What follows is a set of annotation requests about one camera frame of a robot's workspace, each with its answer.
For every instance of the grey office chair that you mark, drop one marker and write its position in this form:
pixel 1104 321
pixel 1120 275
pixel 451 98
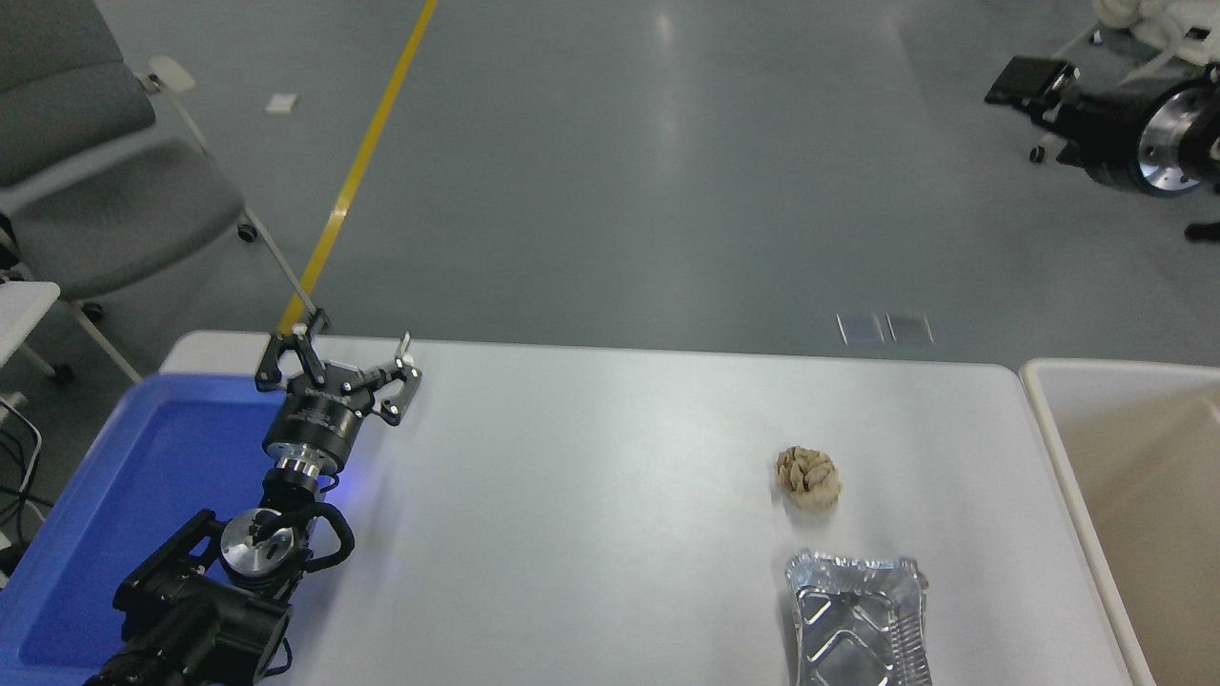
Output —
pixel 114 219

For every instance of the grey floor plate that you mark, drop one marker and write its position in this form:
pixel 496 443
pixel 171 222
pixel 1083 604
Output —
pixel 861 330
pixel 910 330

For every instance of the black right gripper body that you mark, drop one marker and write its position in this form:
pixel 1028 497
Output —
pixel 1106 133

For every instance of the small white side table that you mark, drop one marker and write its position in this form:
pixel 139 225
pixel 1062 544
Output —
pixel 24 310

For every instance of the large pale bin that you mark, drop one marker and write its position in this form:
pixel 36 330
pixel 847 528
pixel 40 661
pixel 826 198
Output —
pixel 1153 514

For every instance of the seated person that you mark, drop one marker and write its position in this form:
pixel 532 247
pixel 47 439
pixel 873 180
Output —
pixel 1158 17

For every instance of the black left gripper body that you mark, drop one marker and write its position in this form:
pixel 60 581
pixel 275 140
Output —
pixel 311 424

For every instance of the silver foil tray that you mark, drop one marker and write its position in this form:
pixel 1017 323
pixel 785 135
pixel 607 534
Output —
pixel 858 619

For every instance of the crumpled tan paper ball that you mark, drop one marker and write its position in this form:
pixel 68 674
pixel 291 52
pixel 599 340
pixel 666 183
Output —
pixel 808 479

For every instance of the white framed wheeled chair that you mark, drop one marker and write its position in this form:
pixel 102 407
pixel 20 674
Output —
pixel 1036 152

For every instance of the blue plastic tray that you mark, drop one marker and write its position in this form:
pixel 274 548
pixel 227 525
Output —
pixel 143 476

